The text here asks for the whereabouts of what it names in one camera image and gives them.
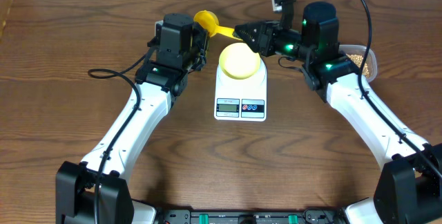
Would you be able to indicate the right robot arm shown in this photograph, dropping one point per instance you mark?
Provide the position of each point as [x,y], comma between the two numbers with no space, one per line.
[409,189]

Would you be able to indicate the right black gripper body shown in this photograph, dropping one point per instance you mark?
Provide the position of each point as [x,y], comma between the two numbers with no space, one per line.
[286,43]

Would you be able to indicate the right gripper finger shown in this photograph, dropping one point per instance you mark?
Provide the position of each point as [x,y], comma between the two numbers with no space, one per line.
[246,30]
[249,41]

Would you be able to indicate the yellow measuring scoop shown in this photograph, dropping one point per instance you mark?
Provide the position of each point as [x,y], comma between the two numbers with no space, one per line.
[210,22]

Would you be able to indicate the clear plastic container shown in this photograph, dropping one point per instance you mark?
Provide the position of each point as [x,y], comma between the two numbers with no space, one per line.
[356,54]

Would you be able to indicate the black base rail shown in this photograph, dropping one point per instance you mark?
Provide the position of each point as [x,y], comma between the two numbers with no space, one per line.
[308,216]

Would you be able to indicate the white digital kitchen scale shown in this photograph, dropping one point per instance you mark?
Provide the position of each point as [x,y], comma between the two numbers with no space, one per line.
[241,100]

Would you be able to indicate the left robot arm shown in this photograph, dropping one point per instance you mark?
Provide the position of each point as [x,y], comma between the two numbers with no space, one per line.
[95,190]

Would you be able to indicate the yellow plastic bowl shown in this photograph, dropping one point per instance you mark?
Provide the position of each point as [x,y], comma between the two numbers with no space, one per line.
[238,61]

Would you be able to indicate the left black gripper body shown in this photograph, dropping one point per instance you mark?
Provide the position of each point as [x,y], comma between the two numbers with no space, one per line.
[201,44]

